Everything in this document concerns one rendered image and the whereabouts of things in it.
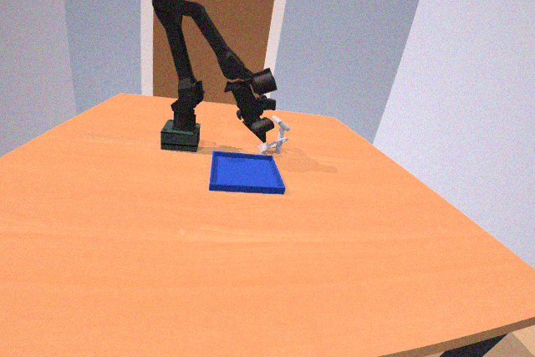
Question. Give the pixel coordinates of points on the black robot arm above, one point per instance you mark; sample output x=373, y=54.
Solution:
x=190, y=90

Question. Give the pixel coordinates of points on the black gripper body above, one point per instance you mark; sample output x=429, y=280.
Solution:
x=250, y=113

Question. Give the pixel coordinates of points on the grey metal ring with square tab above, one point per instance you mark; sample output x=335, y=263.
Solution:
x=265, y=146

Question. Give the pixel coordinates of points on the blue tray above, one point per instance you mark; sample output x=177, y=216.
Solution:
x=246, y=173

